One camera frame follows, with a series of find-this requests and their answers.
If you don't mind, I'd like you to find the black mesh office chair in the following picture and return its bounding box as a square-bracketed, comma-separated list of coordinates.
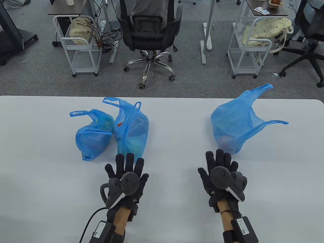
[116, 0, 183, 89]

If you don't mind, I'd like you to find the person's left forearm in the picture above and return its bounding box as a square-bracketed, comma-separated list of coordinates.
[109, 206, 132, 243]

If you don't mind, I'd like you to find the cream woven bag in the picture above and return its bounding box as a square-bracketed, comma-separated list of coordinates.
[69, 17, 93, 46]

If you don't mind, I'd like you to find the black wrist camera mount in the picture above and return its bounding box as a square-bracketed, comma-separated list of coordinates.
[127, 200, 139, 222]
[209, 192, 219, 213]

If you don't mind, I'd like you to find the dark brown desk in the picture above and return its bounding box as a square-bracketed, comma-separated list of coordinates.
[48, 0, 91, 15]
[245, 0, 289, 17]

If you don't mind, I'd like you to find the person's left hand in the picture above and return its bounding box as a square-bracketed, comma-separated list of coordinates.
[105, 153, 150, 211]

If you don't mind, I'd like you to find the blue plastic bag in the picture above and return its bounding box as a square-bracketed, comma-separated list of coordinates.
[102, 97, 150, 162]
[211, 84, 289, 155]
[69, 109, 116, 161]

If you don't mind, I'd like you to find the pale yellow cloth bag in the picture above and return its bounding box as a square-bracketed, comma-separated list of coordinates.
[240, 17, 294, 53]

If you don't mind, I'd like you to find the black and white handheld controller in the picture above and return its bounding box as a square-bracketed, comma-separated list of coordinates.
[100, 172, 140, 209]
[210, 166, 248, 202]

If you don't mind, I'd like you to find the white wheeled utility cart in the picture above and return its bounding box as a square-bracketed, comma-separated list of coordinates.
[53, 15, 103, 77]
[227, 16, 272, 79]

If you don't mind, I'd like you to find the black cable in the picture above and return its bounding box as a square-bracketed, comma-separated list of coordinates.
[79, 207, 108, 243]

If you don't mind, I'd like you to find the person's right forearm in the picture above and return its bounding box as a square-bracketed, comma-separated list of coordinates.
[217, 199, 243, 243]

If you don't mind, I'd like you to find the tangle of black cables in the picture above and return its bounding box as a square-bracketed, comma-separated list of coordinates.
[90, 0, 124, 52]

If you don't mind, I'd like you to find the black box with white label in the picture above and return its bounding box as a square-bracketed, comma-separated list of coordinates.
[231, 216, 259, 242]
[92, 220, 116, 239]

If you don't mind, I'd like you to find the black arm strap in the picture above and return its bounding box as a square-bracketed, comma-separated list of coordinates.
[223, 230, 238, 243]
[89, 229, 126, 243]

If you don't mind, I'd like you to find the person's right hand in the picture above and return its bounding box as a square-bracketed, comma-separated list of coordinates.
[197, 149, 241, 213]

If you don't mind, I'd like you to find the white metal desk leg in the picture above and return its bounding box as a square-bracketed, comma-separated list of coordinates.
[101, 0, 120, 64]
[200, 0, 216, 65]

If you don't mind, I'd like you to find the black wheeled stand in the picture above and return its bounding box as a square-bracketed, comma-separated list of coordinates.
[0, 0, 39, 66]

